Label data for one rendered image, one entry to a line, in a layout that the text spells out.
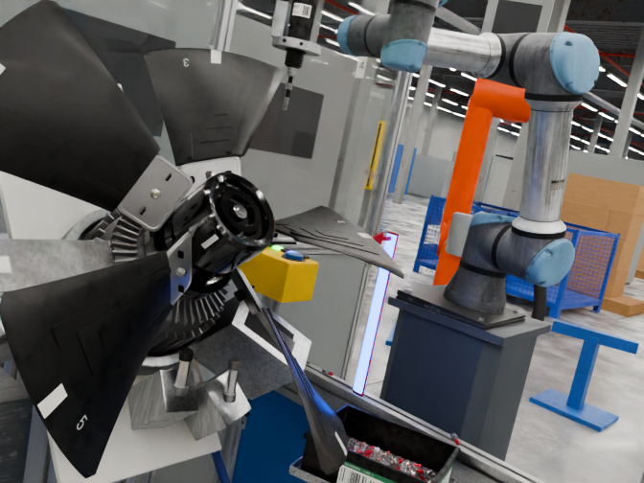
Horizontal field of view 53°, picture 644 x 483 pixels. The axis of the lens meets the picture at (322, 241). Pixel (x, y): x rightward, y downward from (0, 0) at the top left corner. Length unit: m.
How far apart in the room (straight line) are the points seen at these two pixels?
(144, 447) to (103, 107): 0.47
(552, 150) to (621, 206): 7.40
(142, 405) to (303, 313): 1.32
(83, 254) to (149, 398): 0.22
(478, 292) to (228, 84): 0.81
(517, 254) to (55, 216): 0.95
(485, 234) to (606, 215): 7.34
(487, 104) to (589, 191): 4.23
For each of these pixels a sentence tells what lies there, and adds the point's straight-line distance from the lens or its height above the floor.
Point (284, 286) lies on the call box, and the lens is 1.37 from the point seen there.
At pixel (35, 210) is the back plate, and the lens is 1.05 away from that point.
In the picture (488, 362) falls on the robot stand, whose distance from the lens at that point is 1.51.
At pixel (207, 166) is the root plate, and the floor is 1.26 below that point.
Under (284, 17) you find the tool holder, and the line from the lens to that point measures 0.96.
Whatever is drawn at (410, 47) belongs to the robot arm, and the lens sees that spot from 1.14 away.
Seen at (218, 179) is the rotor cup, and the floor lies 1.26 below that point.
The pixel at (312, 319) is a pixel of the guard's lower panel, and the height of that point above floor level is 0.72.
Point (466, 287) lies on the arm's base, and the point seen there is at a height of 1.07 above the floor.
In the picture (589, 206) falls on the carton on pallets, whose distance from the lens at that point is 8.94.
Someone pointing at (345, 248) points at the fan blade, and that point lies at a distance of 1.01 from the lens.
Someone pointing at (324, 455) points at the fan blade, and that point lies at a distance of 0.81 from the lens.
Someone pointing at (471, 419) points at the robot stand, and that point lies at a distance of 1.55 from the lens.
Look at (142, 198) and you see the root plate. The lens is 0.88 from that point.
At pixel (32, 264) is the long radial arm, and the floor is 1.12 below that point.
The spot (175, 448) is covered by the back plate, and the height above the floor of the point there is 0.85.
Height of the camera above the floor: 1.33
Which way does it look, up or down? 9 degrees down
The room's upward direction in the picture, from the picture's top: 12 degrees clockwise
